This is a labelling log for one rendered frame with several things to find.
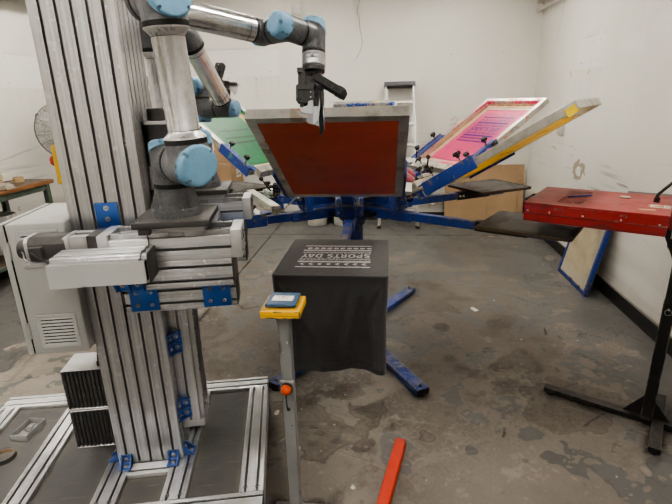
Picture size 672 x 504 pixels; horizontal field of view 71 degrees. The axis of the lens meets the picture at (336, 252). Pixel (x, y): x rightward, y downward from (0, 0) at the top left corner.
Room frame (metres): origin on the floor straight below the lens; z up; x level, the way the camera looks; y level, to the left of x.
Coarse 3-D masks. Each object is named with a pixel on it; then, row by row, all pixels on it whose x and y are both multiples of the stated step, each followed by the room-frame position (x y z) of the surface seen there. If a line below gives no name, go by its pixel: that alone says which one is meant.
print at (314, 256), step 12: (312, 252) 1.97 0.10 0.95; (324, 252) 1.96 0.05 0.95; (336, 252) 1.96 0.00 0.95; (348, 252) 1.96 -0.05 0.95; (360, 252) 1.95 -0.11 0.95; (300, 264) 1.81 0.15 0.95; (312, 264) 1.81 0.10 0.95; (324, 264) 1.81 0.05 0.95; (336, 264) 1.80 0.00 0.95; (348, 264) 1.80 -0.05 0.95; (360, 264) 1.80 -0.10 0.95
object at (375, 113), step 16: (256, 112) 1.76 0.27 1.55; (272, 112) 1.75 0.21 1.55; (288, 112) 1.74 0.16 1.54; (336, 112) 1.72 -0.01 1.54; (352, 112) 1.72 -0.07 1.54; (368, 112) 1.71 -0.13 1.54; (384, 112) 1.70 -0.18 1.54; (400, 112) 1.70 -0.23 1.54; (256, 128) 1.81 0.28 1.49; (400, 128) 1.77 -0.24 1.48; (400, 144) 1.87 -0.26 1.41; (272, 160) 2.04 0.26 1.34; (400, 160) 1.99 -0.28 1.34; (400, 176) 2.13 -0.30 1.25; (288, 192) 2.36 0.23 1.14; (400, 192) 2.30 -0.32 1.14
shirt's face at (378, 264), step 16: (304, 240) 2.16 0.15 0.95; (320, 240) 2.15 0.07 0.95; (336, 240) 2.14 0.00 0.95; (352, 240) 2.14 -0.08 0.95; (368, 240) 2.13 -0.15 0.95; (384, 240) 2.12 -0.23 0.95; (288, 256) 1.92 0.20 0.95; (384, 256) 1.89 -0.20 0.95; (288, 272) 1.73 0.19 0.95; (304, 272) 1.72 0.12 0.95; (320, 272) 1.72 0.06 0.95; (336, 272) 1.71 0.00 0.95; (352, 272) 1.71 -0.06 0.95; (368, 272) 1.70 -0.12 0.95; (384, 272) 1.70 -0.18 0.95
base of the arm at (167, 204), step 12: (156, 192) 1.41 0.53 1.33; (168, 192) 1.39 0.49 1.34; (180, 192) 1.40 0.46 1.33; (192, 192) 1.44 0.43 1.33; (156, 204) 1.41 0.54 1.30; (168, 204) 1.38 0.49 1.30; (180, 204) 1.39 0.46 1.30; (192, 204) 1.42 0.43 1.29; (156, 216) 1.39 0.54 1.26; (168, 216) 1.38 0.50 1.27; (180, 216) 1.38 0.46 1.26
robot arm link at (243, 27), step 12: (132, 12) 1.36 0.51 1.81; (192, 12) 1.48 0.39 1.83; (204, 12) 1.51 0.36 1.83; (216, 12) 1.53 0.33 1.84; (228, 12) 1.57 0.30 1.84; (192, 24) 1.50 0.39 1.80; (204, 24) 1.51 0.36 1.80; (216, 24) 1.53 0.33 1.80; (228, 24) 1.56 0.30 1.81; (240, 24) 1.58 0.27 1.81; (252, 24) 1.61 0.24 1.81; (264, 24) 1.62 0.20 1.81; (228, 36) 1.59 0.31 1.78; (240, 36) 1.60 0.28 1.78; (252, 36) 1.62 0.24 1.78; (264, 36) 1.63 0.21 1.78
